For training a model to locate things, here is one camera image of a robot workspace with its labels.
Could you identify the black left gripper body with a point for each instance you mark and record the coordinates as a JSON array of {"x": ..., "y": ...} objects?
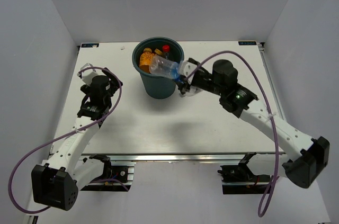
[{"x": 114, "y": 86}]

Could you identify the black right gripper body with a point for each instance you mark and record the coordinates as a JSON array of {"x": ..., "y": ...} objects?
[{"x": 204, "y": 82}]

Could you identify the orange bottle front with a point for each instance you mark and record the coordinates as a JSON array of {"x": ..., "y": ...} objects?
[{"x": 146, "y": 60}]

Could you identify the orange bottle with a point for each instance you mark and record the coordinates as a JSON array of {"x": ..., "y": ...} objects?
[
  {"x": 158, "y": 52},
  {"x": 146, "y": 60}
]

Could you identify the blue label bottle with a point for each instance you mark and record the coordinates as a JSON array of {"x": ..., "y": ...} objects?
[{"x": 162, "y": 67}]

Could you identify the red cap clear bottle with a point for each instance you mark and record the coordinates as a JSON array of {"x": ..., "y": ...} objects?
[{"x": 166, "y": 52}]

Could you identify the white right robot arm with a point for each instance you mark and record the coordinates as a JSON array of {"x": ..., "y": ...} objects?
[{"x": 304, "y": 157}]

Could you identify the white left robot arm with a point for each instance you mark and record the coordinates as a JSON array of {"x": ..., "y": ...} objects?
[{"x": 57, "y": 183}]

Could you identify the dark teal plastic bin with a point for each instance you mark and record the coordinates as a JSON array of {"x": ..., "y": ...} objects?
[{"x": 155, "y": 86}]

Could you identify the black cap clear bottle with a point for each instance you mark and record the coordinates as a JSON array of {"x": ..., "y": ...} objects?
[{"x": 189, "y": 93}]

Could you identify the black logo sticker right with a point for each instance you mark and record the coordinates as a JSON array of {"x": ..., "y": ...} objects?
[{"x": 247, "y": 43}]

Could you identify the black logo sticker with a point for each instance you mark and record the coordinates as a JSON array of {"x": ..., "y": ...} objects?
[
  {"x": 89, "y": 45},
  {"x": 247, "y": 43}
]

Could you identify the black logo sticker left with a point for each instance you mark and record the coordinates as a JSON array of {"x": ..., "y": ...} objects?
[{"x": 89, "y": 45}]

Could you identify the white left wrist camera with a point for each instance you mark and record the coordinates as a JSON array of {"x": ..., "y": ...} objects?
[{"x": 87, "y": 75}]

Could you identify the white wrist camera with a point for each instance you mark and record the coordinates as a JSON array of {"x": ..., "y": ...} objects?
[
  {"x": 87, "y": 75},
  {"x": 186, "y": 68}
]

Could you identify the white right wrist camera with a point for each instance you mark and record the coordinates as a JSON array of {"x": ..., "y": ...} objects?
[{"x": 186, "y": 68}]

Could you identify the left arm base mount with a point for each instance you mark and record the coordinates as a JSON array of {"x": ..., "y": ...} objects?
[{"x": 114, "y": 173}]

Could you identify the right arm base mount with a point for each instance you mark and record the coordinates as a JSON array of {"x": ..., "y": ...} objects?
[{"x": 239, "y": 180}]

